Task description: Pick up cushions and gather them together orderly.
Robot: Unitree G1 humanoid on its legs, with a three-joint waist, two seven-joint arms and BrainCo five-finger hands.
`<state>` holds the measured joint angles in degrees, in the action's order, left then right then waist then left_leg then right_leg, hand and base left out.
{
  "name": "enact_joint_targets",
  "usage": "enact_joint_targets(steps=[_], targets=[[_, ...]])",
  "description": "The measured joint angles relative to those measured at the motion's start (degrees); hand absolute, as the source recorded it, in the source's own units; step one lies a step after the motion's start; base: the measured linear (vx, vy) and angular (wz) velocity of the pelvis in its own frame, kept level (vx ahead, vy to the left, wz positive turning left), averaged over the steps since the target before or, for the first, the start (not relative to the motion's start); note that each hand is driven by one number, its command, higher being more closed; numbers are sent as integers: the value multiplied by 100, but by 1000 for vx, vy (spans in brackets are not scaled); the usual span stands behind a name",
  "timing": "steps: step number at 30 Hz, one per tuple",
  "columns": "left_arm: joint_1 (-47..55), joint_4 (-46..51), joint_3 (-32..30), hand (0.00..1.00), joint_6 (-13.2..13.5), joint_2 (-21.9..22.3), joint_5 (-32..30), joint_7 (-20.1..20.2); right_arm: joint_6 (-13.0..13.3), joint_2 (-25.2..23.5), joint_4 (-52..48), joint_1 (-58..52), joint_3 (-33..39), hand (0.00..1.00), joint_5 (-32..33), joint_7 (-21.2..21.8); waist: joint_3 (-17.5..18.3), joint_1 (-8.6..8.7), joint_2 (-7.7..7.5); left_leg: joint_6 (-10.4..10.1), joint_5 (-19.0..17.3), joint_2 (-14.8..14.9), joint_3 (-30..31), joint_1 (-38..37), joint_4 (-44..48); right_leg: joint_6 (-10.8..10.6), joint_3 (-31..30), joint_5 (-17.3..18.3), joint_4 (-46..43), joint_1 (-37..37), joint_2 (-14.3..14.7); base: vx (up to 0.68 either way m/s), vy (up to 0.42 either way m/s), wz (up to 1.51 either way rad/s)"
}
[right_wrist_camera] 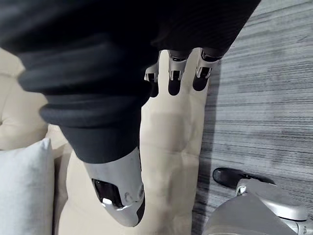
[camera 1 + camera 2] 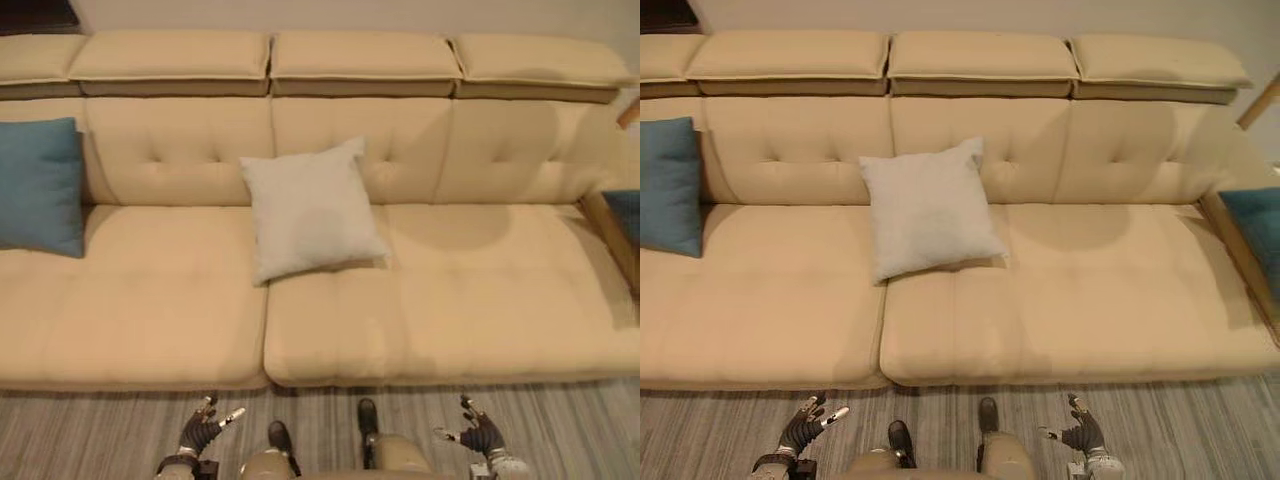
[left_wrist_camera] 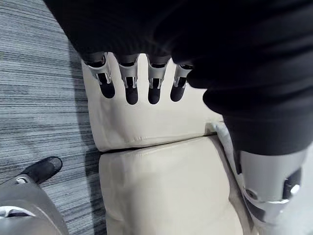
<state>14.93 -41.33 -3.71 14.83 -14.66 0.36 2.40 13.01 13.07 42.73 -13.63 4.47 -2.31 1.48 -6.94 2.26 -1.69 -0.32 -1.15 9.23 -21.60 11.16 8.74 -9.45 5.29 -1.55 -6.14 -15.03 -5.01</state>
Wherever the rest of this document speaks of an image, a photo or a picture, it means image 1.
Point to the dark robot foot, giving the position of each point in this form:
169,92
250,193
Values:
232,176

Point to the beige leather sofa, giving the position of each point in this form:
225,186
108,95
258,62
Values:
168,151

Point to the light grey cushion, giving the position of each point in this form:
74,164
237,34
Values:
24,188

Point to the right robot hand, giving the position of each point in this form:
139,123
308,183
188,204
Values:
80,73

